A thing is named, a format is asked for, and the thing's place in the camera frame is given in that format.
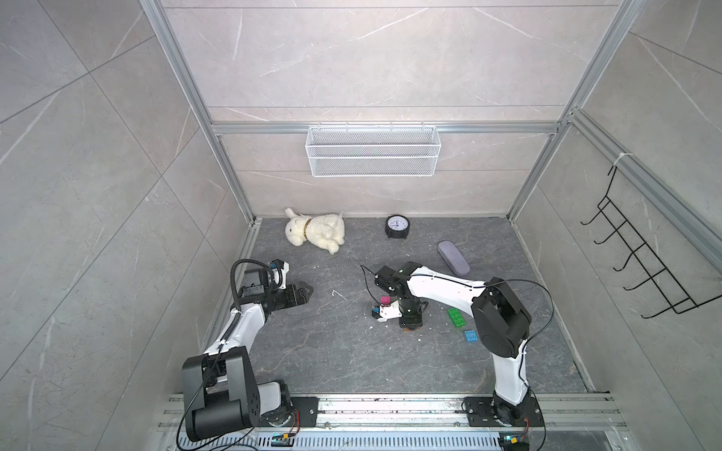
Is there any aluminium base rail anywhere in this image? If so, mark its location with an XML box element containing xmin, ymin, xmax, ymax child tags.
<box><xmin>148</xmin><ymin>393</ymin><xmax>638</xmax><ymax>450</ymax></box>

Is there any blue lego brick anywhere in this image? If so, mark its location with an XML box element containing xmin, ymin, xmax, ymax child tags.
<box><xmin>464</xmin><ymin>330</ymin><xmax>479</xmax><ymax>343</ymax></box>

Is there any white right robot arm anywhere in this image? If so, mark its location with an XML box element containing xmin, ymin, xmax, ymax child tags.
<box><xmin>373</xmin><ymin>262</ymin><xmax>545</xmax><ymax>428</ymax></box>

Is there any long green lego brick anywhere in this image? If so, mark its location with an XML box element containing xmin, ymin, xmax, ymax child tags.
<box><xmin>447</xmin><ymin>307</ymin><xmax>466</xmax><ymax>328</ymax></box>

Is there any purple glasses case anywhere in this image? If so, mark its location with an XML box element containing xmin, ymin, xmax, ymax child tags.
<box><xmin>437</xmin><ymin>241</ymin><xmax>471</xmax><ymax>276</ymax></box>

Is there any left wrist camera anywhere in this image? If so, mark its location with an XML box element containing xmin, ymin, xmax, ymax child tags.
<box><xmin>269</xmin><ymin>259</ymin><xmax>290</xmax><ymax>289</ymax></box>

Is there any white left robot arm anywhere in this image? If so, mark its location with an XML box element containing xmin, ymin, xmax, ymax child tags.
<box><xmin>176</xmin><ymin>259</ymin><xmax>319</xmax><ymax>450</ymax></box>

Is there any white plush dog toy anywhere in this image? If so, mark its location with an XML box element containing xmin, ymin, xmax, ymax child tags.
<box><xmin>284</xmin><ymin>208</ymin><xmax>345</xmax><ymax>255</ymax></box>

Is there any black round alarm clock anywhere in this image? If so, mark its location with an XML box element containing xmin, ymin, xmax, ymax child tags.
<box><xmin>385</xmin><ymin>214</ymin><xmax>410</xmax><ymax>240</ymax></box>

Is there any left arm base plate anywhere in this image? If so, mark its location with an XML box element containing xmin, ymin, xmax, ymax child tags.
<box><xmin>256</xmin><ymin>397</ymin><xmax>320</xmax><ymax>428</ymax></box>

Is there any black wire hook rack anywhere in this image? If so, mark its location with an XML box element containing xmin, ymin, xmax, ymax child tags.
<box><xmin>580</xmin><ymin>165</ymin><xmax>721</xmax><ymax>319</ymax></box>

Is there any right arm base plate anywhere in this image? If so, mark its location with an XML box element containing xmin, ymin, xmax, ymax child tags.
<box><xmin>462</xmin><ymin>395</ymin><xmax>545</xmax><ymax>428</ymax></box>

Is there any white wire mesh basket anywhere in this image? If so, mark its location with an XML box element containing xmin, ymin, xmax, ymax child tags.
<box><xmin>305</xmin><ymin>125</ymin><xmax>442</xmax><ymax>178</ymax></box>

